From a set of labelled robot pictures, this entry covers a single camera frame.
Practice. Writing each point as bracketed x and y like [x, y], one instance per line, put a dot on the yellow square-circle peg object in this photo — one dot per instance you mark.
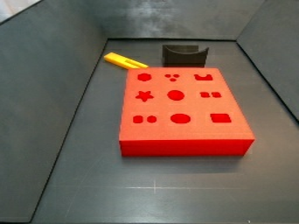
[123, 61]

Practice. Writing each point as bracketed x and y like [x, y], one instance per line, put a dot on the red foam shape board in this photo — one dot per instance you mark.
[180, 113]

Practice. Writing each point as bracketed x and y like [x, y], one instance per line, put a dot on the black curved fixture block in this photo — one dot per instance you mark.
[184, 56]

